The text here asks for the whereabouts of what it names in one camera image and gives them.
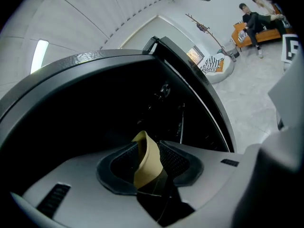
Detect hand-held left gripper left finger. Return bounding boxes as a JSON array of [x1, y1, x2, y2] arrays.
[[9, 142, 167, 228]]

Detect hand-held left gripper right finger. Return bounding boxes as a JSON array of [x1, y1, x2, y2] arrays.
[[158, 140, 262, 215]]

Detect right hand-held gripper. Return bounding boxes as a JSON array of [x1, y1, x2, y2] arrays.
[[267, 33, 304, 132]]

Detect beige container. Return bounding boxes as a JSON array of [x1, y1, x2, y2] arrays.
[[131, 130, 168, 190]]

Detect orange sofa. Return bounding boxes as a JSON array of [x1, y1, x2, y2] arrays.
[[231, 3, 290, 52]]

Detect patterned sofa cushion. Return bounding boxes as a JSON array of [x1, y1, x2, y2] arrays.
[[237, 29, 248, 44]]

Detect small orange cushion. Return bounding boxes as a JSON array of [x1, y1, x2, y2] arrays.
[[215, 58, 226, 73]]

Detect black and white striped cloth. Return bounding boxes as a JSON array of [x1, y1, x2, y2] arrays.
[[200, 55, 224, 75]]

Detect branch-shaped coat rack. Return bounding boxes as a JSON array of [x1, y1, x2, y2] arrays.
[[185, 13, 225, 55]]

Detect framed picture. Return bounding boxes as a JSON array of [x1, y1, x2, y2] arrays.
[[186, 45, 205, 66]]

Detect long ceiling light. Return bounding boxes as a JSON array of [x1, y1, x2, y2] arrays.
[[30, 39, 49, 75]]

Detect wire side table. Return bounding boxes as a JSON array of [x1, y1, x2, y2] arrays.
[[222, 38, 239, 62]]

